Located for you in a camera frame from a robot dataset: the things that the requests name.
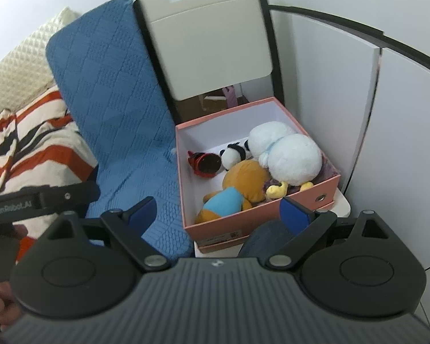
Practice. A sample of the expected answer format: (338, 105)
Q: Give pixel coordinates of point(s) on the blue quilted cover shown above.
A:
(111, 96)

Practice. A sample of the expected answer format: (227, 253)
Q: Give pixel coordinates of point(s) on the red and black plush toy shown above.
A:
(206, 165)

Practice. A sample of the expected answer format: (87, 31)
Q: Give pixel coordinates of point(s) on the orange white striped blanket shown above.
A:
(39, 150)

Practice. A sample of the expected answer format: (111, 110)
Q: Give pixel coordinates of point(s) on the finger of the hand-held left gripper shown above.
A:
(66, 196)

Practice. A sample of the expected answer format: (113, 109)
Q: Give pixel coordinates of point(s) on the white cabinet with black trim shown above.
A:
(329, 96)

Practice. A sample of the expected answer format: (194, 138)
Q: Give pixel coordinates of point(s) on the cardboard box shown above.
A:
(211, 104)

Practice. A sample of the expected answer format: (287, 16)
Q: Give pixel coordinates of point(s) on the white and blue plush toy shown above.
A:
(294, 157)

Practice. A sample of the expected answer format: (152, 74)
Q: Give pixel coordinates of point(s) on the grey folding chair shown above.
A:
(208, 43)

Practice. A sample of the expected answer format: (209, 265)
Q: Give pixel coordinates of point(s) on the person's left hand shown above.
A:
(1, 301)

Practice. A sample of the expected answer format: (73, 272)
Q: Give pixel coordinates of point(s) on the pink storage box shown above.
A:
(190, 172)

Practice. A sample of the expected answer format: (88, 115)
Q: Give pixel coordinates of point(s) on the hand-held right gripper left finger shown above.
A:
(143, 213)

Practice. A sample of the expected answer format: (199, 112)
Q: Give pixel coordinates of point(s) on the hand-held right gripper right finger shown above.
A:
(294, 215)

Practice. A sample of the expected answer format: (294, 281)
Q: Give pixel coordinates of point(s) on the small panda plush toy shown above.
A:
(231, 157)

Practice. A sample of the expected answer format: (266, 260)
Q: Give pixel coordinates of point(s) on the yellow plush toy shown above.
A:
(276, 190)

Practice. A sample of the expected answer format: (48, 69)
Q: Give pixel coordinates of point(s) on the cream waffle cushion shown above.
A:
(21, 64)

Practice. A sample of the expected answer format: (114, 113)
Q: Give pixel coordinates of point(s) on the small pink object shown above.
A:
(231, 95)

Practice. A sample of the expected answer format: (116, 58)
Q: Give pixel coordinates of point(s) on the orange bear plush toy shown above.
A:
(243, 179)

